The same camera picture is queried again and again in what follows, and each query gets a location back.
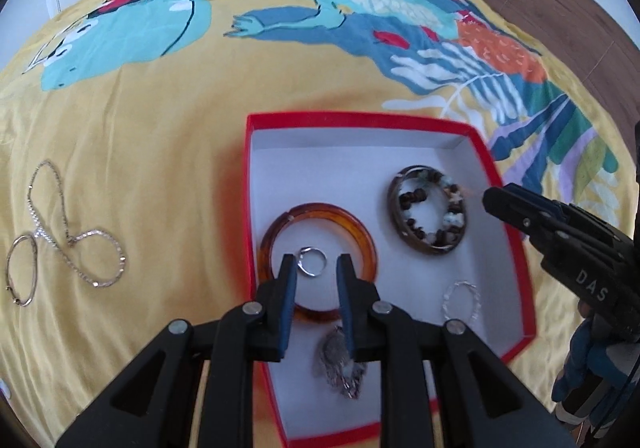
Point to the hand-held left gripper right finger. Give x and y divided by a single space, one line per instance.
345 308

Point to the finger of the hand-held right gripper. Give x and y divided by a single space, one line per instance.
510 213
537 202

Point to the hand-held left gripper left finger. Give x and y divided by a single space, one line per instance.
286 308

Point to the silver pendant earring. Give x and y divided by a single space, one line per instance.
332 353

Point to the amber resin bangle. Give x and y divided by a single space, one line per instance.
320 209

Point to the dark brown bangle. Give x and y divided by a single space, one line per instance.
393 208

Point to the red cardboard box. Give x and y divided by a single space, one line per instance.
350 167

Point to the person's right forearm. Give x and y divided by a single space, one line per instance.
595 363

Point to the yellow printed blanket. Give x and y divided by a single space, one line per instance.
150 127

